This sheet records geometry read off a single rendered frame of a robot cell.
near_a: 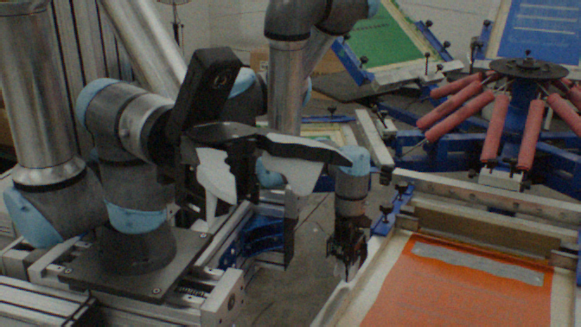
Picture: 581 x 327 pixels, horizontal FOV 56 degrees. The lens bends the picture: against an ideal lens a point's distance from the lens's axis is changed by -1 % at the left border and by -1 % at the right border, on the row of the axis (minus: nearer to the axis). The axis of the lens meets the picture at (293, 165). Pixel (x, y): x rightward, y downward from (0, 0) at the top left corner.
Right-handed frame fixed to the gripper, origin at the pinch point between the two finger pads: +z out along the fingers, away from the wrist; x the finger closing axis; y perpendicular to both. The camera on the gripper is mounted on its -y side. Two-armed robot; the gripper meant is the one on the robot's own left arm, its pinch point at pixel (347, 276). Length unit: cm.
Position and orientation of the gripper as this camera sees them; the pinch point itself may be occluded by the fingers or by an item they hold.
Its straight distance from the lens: 141.7
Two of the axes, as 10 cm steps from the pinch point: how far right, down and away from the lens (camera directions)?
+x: 9.0, 1.9, -4.0
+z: -0.2, 9.1, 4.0
